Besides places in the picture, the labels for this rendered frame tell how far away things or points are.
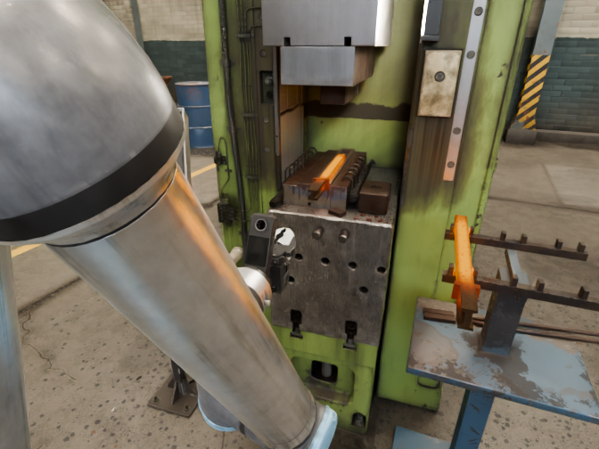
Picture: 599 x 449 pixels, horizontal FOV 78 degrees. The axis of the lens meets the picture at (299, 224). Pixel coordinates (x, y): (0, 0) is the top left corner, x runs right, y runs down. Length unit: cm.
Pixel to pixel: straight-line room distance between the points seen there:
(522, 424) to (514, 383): 88
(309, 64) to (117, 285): 90
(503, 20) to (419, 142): 36
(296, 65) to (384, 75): 52
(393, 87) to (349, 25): 52
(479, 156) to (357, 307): 58
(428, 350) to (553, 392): 27
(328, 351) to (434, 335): 44
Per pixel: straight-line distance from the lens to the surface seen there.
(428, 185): 123
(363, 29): 104
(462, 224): 105
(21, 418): 41
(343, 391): 158
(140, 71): 19
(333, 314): 127
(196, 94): 566
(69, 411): 197
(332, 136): 158
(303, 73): 107
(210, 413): 67
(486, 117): 120
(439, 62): 115
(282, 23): 109
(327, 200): 114
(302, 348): 141
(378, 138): 155
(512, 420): 191
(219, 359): 32
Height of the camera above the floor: 137
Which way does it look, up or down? 26 degrees down
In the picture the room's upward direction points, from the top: straight up
